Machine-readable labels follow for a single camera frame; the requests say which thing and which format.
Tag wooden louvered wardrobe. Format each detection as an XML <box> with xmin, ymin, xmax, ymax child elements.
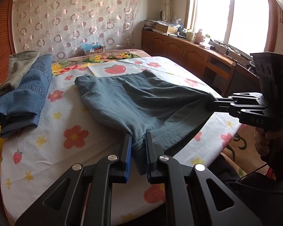
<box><xmin>0</xmin><ymin>0</ymin><xmax>15</xmax><ymax>84</ymax></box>

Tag window with wooden frame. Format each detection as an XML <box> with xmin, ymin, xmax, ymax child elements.
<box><xmin>184</xmin><ymin>0</ymin><xmax>278</xmax><ymax>54</ymax></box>

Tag white floral towel sheet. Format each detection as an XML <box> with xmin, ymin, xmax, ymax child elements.
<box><xmin>0</xmin><ymin>57</ymin><xmax>241</xmax><ymax>225</ymax></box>

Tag circle patterned sheer curtain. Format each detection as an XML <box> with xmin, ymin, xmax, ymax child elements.
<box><xmin>13</xmin><ymin>0</ymin><xmax>141</xmax><ymax>61</ymax></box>

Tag cardboard box on cabinet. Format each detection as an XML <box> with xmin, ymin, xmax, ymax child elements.
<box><xmin>155</xmin><ymin>23</ymin><xmax>178</xmax><ymax>34</ymax></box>

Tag person's right hand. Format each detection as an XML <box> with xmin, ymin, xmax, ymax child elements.
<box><xmin>254</xmin><ymin>127</ymin><xmax>283</xmax><ymax>157</ymax></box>

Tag folded olive green pants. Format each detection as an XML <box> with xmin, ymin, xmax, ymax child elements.
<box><xmin>0</xmin><ymin>50</ymin><xmax>40</xmax><ymax>96</ymax></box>

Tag wooden chair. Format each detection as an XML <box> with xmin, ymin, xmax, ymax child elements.
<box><xmin>221</xmin><ymin>61</ymin><xmax>261</xmax><ymax>97</ymax></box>

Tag white jar on cabinet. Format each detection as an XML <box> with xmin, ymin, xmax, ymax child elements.
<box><xmin>186</xmin><ymin>31</ymin><xmax>195</xmax><ymax>41</ymax></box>

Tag folded blue denim jeans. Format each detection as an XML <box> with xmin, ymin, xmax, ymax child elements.
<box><xmin>0</xmin><ymin>54</ymin><xmax>52</xmax><ymax>138</ymax></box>

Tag wooden sideboard cabinet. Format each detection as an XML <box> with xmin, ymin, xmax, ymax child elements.
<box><xmin>141</xmin><ymin>30</ymin><xmax>242</xmax><ymax>94</ymax></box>

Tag box with blue cloth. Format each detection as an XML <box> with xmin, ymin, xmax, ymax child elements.
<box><xmin>81</xmin><ymin>42</ymin><xmax>104</xmax><ymax>55</ymax></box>

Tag teal grey shorts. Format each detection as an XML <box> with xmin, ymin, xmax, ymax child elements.
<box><xmin>75</xmin><ymin>70</ymin><xmax>215</xmax><ymax>175</ymax></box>

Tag pink bottle on cabinet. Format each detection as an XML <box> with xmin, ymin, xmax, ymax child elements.
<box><xmin>194</xmin><ymin>29</ymin><xmax>205</xmax><ymax>44</ymax></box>

